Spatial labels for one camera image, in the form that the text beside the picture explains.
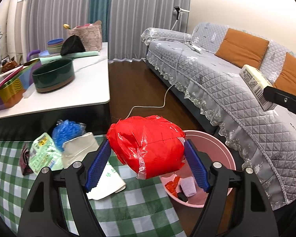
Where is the pink plastic bucket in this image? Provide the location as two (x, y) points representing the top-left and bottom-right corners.
(160, 130), (236, 208)

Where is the blue plastic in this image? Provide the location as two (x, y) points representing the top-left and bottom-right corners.
(52, 119), (87, 151)

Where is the grey curtain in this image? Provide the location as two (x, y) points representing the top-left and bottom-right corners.
(108, 0), (191, 60)
(25, 0), (94, 52)

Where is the red plastic bag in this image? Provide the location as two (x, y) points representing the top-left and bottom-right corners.
(107, 115), (186, 180)

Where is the white paper bag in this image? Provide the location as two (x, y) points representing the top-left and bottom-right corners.
(62, 132), (127, 200)

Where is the brown figurine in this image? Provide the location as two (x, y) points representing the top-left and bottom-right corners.
(1, 58), (18, 74)

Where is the red plastic scrap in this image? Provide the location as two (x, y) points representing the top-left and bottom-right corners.
(165, 176), (182, 194)

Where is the white top coffee table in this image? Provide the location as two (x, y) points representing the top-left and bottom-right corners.
(0, 42), (111, 142)

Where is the pink framed board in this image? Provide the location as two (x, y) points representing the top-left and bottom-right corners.
(0, 65), (25, 92)

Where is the dark red snack wrapper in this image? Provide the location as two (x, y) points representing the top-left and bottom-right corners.
(19, 146), (34, 176)

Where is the green tissue packet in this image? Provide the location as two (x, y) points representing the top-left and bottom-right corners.
(28, 133), (63, 174)

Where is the white foam net sleeve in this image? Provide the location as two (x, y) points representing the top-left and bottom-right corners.
(180, 176), (196, 197)

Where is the sofa with grey quilted cover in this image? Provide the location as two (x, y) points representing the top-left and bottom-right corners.
(141, 22), (296, 211)

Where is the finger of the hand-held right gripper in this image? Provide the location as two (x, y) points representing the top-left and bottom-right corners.
(263, 85), (296, 122)

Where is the cream packet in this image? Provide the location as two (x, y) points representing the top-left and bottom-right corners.
(239, 64), (279, 111)

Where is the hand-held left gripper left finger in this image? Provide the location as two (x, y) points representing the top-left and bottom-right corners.
(18, 139), (111, 237)

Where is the white charging cable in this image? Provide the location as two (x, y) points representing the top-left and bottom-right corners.
(120, 21), (195, 120)

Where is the multicoloured storage box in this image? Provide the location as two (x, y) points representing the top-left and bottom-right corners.
(0, 59), (41, 113)

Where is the stack of coloured bowls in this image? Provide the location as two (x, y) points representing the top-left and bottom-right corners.
(47, 38), (65, 55)

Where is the orange cushion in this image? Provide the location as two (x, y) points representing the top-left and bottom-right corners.
(215, 28), (270, 70)
(273, 52), (296, 94)

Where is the green checked tablecloth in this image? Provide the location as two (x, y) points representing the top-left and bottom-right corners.
(0, 134), (188, 237)

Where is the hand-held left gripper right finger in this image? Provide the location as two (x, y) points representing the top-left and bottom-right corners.
(184, 139), (279, 237)

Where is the black hat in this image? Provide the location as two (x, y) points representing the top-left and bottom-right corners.
(60, 35), (86, 56)

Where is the white clip phone holder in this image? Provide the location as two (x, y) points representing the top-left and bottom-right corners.
(174, 6), (190, 21)

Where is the purple plastic cup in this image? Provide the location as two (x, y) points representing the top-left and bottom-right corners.
(27, 50), (50, 63)

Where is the teal curtain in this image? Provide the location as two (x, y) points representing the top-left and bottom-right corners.
(89, 0), (112, 42)

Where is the floor standing air conditioner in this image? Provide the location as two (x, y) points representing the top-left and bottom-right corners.
(5, 0), (30, 62)

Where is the dark green round container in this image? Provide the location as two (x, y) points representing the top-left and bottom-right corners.
(32, 58), (75, 94)

